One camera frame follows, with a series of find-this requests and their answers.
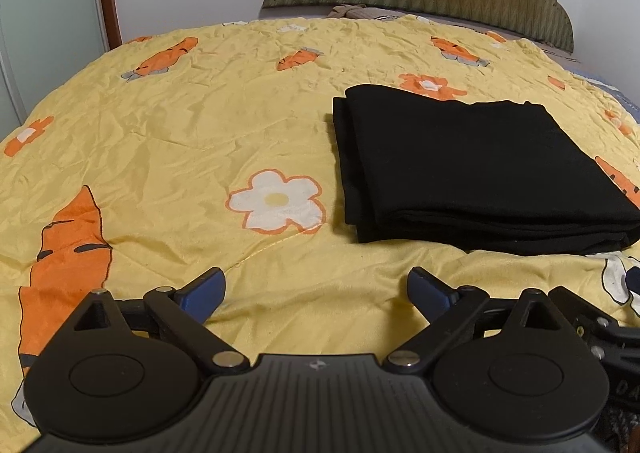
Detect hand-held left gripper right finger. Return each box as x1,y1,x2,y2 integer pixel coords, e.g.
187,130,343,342
384,267,557,375

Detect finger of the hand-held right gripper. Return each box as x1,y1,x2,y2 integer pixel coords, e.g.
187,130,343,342
547,285,632,359
626,268,640,318

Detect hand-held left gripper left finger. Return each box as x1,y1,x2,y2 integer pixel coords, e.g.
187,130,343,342
74,267,252,375

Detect black pants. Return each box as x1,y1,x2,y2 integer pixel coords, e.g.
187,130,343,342
332,84,640,257

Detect yellow carrot print blanket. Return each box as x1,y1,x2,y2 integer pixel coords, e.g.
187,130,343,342
0,15,640,444

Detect blue grey quilted bedspread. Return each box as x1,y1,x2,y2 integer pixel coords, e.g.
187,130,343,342
542,40,640,126

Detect grey brown pillow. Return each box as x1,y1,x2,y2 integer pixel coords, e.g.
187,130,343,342
327,4,403,22

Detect frosted glass wardrobe door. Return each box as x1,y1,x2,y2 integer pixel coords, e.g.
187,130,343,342
0,0,122,131

